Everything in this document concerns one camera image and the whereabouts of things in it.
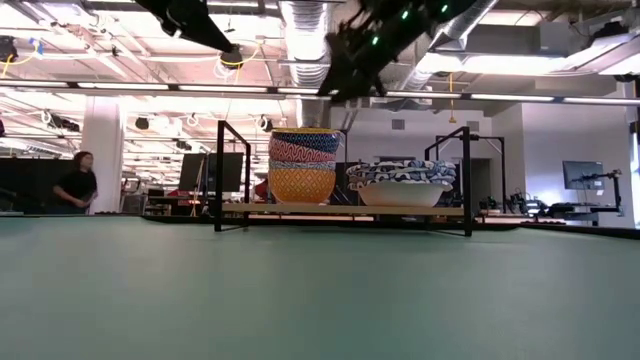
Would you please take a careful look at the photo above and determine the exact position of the long light bar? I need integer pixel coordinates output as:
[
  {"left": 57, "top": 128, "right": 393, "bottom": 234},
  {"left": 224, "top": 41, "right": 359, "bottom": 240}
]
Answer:
[{"left": 0, "top": 79, "right": 640, "bottom": 106}]

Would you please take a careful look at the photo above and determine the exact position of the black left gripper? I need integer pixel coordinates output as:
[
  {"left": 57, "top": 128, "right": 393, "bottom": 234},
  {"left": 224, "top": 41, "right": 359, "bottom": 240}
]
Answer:
[{"left": 133, "top": 0, "right": 235, "bottom": 54}]

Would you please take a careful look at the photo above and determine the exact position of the black partition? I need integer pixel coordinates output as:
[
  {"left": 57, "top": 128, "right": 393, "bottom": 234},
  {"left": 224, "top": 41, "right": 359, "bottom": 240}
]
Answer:
[{"left": 0, "top": 157, "right": 86, "bottom": 215}]

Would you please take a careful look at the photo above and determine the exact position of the black ceiling spotlight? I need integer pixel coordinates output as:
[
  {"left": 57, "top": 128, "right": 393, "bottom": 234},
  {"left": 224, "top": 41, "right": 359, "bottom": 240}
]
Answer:
[{"left": 219, "top": 44, "right": 245, "bottom": 70}]

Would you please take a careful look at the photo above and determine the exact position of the white column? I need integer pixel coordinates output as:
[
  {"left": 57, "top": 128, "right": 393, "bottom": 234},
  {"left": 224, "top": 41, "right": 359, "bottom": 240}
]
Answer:
[{"left": 80, "top": 97, "right": 125, "bottom": 215}]

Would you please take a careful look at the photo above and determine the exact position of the black monitor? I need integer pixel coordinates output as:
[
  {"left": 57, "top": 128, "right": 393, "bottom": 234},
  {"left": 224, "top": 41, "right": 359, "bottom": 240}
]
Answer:
[
  {"left": 207, "top": 152, "right": 245, "bottom": 194},
  {"left": 178, "top": 152, "right": 209, "bottom": 194}
]

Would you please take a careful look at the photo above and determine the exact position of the red patterned bowl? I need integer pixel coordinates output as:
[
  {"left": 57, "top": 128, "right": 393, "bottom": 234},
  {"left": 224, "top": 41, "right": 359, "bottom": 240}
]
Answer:
[{"left": 267, "top": 137, "right": 342, "bottom": 164}]

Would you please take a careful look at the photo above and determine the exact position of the black ceiling fixture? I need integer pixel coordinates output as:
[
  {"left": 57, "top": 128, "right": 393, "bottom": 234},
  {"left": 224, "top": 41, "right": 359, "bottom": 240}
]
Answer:
[{"left": 0, "top": 35, "right": 19, "bottom": 64}]

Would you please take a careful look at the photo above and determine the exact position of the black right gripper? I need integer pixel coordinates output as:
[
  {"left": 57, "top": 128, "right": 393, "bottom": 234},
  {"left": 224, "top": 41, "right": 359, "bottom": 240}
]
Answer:
[{"left": 317, "top": 4, "right": 401, "bottom": 97}]

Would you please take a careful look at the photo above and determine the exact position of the dark wall monitor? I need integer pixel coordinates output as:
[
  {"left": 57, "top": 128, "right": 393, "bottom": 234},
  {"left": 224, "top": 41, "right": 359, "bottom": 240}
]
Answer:
[{"left": 562, "top": 160, "right": 605, "bottom": 191}]

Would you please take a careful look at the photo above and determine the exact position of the person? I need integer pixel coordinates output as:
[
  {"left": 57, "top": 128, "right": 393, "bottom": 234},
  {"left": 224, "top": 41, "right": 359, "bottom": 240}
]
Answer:
[
  {"left": 52, "top": 150, "right": 99, "bottom": 216},
  {"left": 252, "top": 177, "right": 271, "bottom": 202}
]

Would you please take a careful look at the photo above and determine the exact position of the wooden shelf black metal frame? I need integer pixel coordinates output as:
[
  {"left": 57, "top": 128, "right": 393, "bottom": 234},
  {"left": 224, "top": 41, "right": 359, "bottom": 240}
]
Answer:
[{"left": 213, "top": 119, "right": 474, "bottom": 239}]

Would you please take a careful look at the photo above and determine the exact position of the black background equipment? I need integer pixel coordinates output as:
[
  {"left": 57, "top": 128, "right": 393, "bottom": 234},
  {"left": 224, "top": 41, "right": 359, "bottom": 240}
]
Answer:
[{"left": 479, "top": 189, "right": 551, "bottom": 217}]

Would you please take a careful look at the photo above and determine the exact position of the green table mat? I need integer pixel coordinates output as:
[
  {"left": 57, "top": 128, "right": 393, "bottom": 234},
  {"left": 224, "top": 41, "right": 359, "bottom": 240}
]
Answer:
[{"left": 0, "top": 214, "right": 640, "bottom": 360}]

